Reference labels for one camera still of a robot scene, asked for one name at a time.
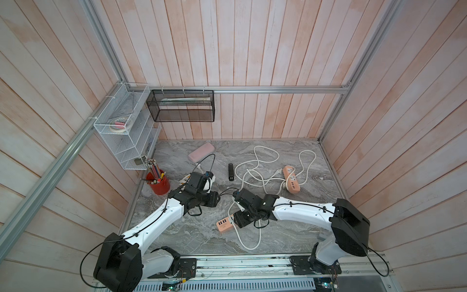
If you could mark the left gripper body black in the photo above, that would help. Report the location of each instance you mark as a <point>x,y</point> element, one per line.
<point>208,199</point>

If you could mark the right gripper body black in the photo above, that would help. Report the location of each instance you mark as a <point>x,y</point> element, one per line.
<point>244,218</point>

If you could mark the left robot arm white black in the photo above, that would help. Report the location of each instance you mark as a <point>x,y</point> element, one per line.
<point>123,260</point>

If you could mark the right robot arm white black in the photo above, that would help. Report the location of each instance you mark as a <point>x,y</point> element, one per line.
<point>349,226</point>

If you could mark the pink power strip front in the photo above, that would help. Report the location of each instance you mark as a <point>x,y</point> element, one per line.
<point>225,224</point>

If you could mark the pink power strip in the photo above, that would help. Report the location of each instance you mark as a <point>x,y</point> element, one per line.
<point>225,224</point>
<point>291,183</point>

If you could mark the pink power strip right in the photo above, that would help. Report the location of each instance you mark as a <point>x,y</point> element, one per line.
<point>291,183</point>

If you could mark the black remote control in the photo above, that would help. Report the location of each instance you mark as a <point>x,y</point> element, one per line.
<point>231,174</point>

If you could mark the red pencil cup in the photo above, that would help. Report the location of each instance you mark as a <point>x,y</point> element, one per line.
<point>156,178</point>

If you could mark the black mesh basket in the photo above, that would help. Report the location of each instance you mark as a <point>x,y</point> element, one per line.
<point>181,105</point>

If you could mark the tape roll in rack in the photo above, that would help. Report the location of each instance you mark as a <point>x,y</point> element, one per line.
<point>120,124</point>

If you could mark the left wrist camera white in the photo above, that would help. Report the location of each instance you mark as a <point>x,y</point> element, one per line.
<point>210,179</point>

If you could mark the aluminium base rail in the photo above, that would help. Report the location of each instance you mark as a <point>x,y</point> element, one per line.
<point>249,266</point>

